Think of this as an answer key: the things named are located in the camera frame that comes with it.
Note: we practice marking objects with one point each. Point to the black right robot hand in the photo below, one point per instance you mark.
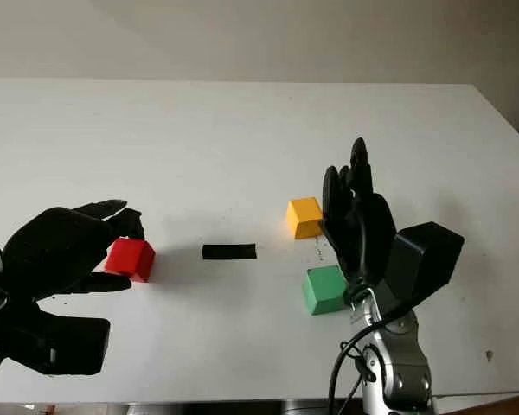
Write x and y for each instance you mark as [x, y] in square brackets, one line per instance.
[365, 233]

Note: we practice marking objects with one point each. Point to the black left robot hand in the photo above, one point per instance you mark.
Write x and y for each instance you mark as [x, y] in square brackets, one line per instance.
[56, 250]

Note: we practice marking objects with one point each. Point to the yellow wooden block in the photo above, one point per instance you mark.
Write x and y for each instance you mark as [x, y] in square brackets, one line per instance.
[305, 216]

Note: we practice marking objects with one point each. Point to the green wooden block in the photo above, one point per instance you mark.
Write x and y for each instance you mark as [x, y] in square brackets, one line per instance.
[322, 289]

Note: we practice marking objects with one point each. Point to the red wooden block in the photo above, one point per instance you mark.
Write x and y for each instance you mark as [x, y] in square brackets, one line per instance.
[134, 259]

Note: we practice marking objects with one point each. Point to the black tape strip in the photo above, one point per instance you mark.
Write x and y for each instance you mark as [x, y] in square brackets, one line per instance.
[228, 252]

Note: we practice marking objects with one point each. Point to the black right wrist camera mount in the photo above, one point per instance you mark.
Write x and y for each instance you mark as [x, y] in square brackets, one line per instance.
[428, 259]

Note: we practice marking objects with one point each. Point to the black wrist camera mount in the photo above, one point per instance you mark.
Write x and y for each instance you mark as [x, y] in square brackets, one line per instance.
[428, 259]
[65, 341]

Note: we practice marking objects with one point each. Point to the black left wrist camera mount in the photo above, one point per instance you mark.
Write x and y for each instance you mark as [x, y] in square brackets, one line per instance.
[65, 341]

